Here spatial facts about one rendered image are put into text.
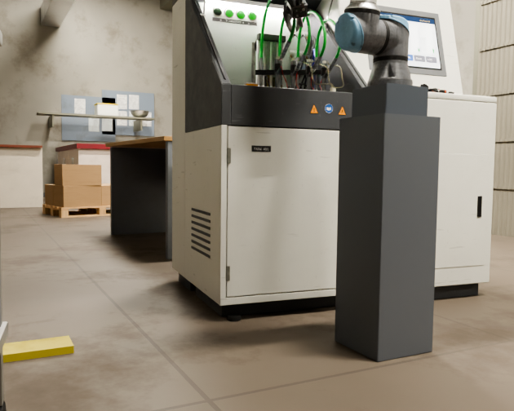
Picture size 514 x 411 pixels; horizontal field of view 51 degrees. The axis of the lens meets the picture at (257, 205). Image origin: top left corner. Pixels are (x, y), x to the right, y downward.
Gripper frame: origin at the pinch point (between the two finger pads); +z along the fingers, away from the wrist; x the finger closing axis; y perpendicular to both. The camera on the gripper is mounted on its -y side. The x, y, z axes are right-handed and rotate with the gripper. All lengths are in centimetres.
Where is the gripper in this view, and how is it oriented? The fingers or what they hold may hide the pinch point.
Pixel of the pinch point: (293, 28)
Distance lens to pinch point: 244.1
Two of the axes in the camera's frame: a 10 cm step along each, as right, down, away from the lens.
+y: 2.6, 7.2, -6.4
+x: 9.6, -2.1, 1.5
